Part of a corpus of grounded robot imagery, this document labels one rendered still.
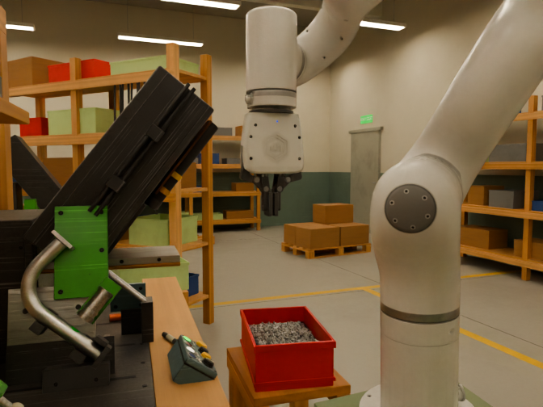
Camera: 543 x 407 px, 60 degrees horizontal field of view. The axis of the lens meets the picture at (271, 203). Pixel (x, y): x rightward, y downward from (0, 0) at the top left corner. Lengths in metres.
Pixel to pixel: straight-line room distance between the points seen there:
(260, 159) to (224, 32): 10.15
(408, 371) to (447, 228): 0.24
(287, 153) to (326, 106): 10.76
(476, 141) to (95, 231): 0.83
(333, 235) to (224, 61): 5.08
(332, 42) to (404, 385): 0.56
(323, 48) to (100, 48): 9.59
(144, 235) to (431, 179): 3.46
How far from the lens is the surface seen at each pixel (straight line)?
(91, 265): 1.16
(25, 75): 5.13
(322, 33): 0.86
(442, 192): 0.64
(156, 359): 1.22
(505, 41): 0.70
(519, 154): 6.51
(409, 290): 0.72
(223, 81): 10.64
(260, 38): 0.78
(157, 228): 3.87
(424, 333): 0.75
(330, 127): 11.47
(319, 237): 7.11
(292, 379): 1.27
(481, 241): 7.00
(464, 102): 0.70
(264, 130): 0.76
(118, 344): 1.34
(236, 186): 10.02
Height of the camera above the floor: 1.36
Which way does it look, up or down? 4 degrees down
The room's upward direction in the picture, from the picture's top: straight up
